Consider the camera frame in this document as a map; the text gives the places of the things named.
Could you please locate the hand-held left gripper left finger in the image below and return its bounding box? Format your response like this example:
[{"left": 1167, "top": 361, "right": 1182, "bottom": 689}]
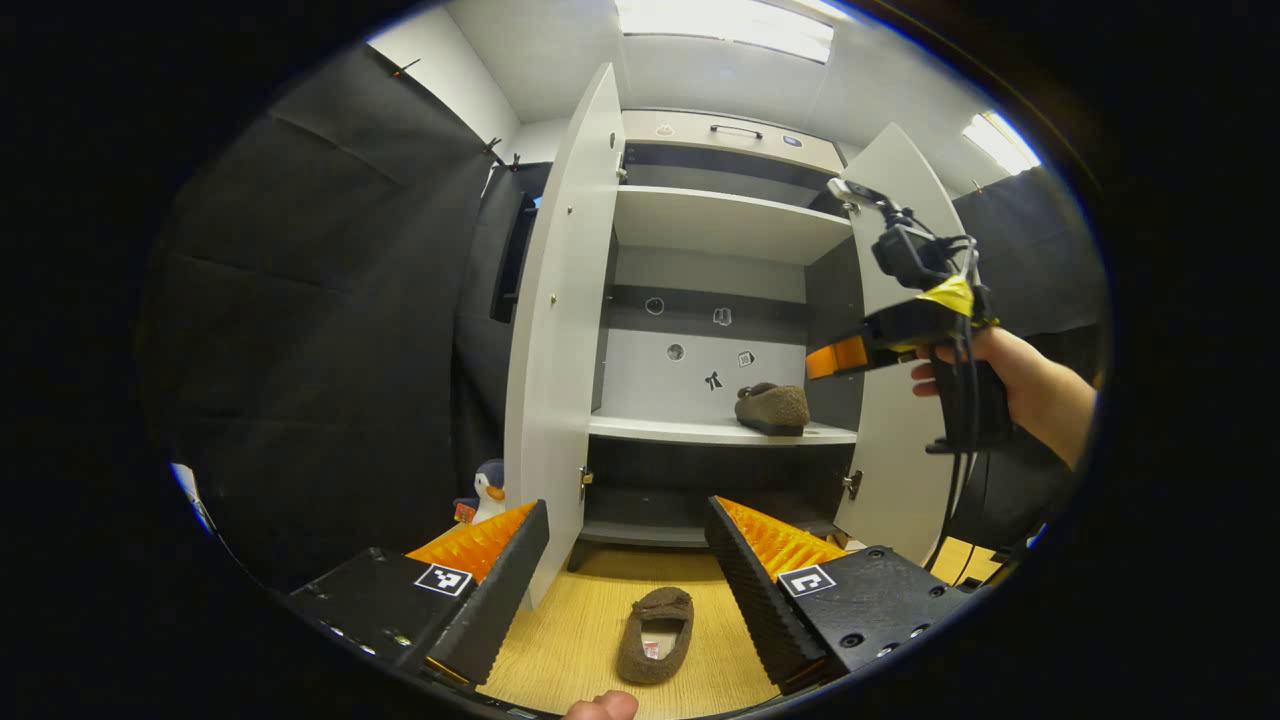
[{"left": 285, "top": 498, "right": 552, "bottom": 691}]

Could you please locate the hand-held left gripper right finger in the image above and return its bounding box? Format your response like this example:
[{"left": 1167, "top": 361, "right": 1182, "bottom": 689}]
[{"left": 703, "top": 494, "right": 973, "bottom": 698}]

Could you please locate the brown suede shoe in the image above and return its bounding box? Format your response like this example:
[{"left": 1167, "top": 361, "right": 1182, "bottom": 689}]
[
  {"left": 616, "top": 586, "right": 696, "bottom": 686},
  {"left": 734, "top": 382, "right": 812, "bottom": 438}
]

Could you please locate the white shoe cabinet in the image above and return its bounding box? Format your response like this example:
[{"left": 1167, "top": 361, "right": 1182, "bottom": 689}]
[{"left": 580, "top": 108, "right": 871, "bottom": 576}]

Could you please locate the penguin plush toy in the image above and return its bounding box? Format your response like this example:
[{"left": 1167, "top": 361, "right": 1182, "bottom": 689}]
[{"left": 452, "top": 458, "right": 507, "bottom": 526}]

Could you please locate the small ceiling light panel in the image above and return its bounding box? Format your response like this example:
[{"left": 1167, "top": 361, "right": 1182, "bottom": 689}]
[{"left": 962, "top": 110, "right": 1043, "bottom": 176}]

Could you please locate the black backdrop cloth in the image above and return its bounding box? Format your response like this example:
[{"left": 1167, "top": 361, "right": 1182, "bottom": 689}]
[{"left": 145, "top": 45, "right": 1106, "bottom": 591}]

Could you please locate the large ceiling light panel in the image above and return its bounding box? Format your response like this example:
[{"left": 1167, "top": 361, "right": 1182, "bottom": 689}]
[{"left": 612, "top": 0, "right": 836, "bottom": 63}]

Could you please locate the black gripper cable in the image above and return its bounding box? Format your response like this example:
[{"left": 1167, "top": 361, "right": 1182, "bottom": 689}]
[{"left": 925, "top": 240, "right": 996, "bottom": 573}]

